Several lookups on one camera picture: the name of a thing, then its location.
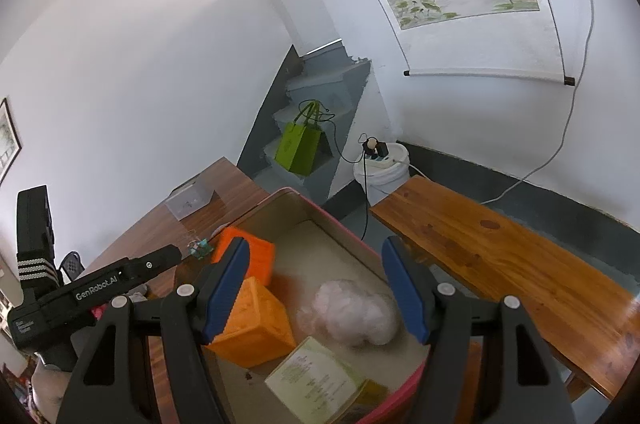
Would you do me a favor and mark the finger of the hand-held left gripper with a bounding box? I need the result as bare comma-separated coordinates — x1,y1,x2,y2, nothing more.
125,244,182,283

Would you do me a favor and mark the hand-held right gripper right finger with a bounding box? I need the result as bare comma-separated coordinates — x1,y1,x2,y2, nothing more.
381,235,578,424

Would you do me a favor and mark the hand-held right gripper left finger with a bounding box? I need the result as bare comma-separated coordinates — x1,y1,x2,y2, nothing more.
56,236,251,424

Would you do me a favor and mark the pink-rimmed cardboard storage box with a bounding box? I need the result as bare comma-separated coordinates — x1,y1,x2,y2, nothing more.
175,186,436,424

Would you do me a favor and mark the wooden desktop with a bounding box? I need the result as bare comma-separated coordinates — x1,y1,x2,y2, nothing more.
75,156,273,424

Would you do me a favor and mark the orange plastic box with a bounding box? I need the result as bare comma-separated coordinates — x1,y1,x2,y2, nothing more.
210,226,277,288
205,276,297,369

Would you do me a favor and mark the black metal chair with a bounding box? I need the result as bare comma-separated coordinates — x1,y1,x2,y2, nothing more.
57,250,85,285

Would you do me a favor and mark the small teal clip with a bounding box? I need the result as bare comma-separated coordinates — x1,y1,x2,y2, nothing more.
187,238,215,261

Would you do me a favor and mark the crumpled white plastic bag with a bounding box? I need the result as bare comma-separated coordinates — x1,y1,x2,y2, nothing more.
295,279,401,348

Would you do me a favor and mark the wooden bench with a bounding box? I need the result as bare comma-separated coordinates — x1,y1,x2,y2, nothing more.
369,175,640,402

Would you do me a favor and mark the white plastic bucket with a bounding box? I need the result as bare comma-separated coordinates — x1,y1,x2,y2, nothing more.
353,143,412,208

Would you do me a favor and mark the green and white carton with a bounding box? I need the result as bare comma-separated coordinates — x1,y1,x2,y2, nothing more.
264,336,390,424

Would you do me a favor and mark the white power strip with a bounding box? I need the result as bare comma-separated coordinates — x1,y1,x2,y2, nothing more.
361,154,401,168

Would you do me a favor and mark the grey staircase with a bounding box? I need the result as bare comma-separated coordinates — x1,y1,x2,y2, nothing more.
237,39,373,210

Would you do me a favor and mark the black cable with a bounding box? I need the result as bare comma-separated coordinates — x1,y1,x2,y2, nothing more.
300,99,382,240

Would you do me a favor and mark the framed wall picture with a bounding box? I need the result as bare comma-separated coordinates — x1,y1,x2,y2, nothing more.
0,96,23,187

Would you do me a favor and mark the white cable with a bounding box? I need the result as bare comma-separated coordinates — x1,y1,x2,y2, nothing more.
480,0,597,205

